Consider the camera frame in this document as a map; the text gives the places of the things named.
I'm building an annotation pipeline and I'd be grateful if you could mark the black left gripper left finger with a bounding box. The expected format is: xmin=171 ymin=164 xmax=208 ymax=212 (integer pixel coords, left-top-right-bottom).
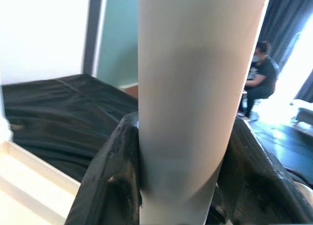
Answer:
xmin=66 ymin=111 xmax=143 ymax=225

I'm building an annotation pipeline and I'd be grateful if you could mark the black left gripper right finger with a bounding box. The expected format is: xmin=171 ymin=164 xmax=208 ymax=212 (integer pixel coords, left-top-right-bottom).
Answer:
xmin=207 ymin=117 xmax=313 ymax=225

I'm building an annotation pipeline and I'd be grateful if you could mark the white plastic table top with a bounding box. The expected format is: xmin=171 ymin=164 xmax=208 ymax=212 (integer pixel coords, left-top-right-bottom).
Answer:
xmin=0 ymin=139 xmax=83 ymax=225

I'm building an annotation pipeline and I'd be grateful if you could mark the white plastic table leg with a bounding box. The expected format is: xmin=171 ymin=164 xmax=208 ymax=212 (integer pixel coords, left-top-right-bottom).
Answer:
xmin=138 ymin=0 xmax=272 ymax=225

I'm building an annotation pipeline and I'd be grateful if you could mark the black plastic table cover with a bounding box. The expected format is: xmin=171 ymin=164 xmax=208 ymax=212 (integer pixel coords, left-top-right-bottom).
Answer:
xmin=1 ymin=73 xmax=139 ymax=184

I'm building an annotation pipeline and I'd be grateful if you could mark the white upholstered bench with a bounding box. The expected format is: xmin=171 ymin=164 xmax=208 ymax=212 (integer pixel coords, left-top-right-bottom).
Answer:
xmin=290 ymin=99 xmax=313 ymax=132

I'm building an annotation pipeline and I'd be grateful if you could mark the brown and white flat panel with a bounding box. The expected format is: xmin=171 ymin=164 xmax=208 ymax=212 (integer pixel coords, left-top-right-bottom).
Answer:
xmin=119 ymin=82 xmax=139 ymax=100

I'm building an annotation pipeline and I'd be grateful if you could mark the seated person in black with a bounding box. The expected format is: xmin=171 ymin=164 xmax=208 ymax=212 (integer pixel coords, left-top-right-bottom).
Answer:
xmin=244 ymin=41 xmax=281 ymax=119

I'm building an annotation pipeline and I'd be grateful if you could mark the dark grey window curtain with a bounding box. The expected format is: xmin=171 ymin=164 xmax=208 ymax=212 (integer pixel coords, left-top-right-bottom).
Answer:
xmin=258 ymin=0 xmax=313 ymax=73
xmin=294 ymin=67 xmax=313 ymax=104

